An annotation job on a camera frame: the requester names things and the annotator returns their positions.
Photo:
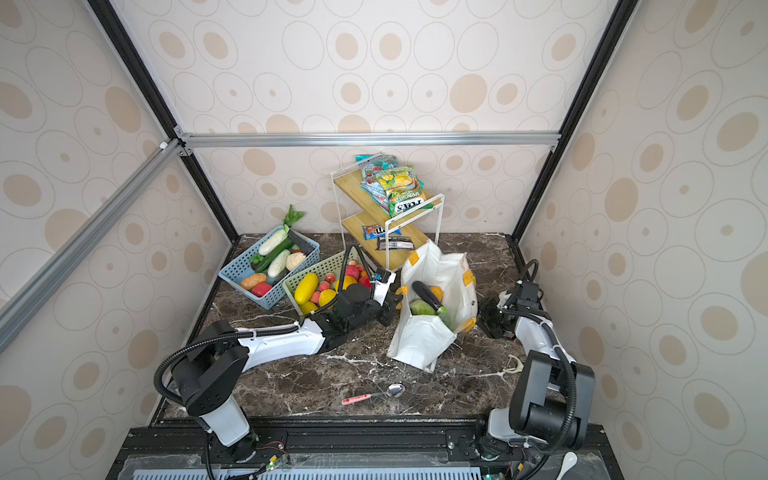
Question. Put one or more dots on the red bell pepper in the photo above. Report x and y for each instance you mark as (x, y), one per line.
(261, 289)

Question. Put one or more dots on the blue snack packet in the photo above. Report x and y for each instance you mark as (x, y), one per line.
(376, 231)

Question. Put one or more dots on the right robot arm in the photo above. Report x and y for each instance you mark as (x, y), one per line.
(552, 399)

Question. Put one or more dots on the green plastic basket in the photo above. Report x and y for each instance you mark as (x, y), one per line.
(351, 269)

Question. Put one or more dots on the white pumpkin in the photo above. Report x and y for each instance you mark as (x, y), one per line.
(294, 260)

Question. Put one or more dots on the cream vegetable peeler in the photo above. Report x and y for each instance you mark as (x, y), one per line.
(514, 366)

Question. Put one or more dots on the yellow lemon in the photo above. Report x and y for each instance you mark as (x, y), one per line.
(327, 297)

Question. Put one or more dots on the green cucumber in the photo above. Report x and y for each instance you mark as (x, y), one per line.
(260, 262)

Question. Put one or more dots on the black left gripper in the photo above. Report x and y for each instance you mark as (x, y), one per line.
(387, 308)

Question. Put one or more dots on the white long vegetable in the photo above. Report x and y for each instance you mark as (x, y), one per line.
(278, 265)

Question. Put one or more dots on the brown bread roll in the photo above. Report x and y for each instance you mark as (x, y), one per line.
(252, 281)

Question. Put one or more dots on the pink handled spoon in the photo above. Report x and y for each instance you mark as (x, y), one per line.
(392, 391)

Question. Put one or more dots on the white spoon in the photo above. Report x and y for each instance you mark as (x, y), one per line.
(569, 460)

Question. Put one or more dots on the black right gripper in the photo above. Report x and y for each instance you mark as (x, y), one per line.
(488, 310)

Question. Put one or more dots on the orange potato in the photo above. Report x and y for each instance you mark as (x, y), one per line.
(437, 292)

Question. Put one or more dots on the blue plastic basket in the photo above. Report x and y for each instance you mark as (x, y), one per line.
(239, 268)

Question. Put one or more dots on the colourful candy bag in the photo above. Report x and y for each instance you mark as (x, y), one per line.
(370, 165)

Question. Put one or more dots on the white wooden shelf rack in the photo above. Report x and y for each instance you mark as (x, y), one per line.
(348, 180)

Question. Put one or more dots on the green yellow candy bag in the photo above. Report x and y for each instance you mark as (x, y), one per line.
(402, 189)

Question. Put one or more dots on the dark purple eggplant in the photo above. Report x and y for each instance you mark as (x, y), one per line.
(422, 291)

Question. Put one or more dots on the green cabbage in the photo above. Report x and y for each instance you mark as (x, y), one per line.
(422, 308)

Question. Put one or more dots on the white grocery bag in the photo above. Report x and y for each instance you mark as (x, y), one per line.
(418, 341)

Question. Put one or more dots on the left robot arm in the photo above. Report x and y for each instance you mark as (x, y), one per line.
(201, 376)

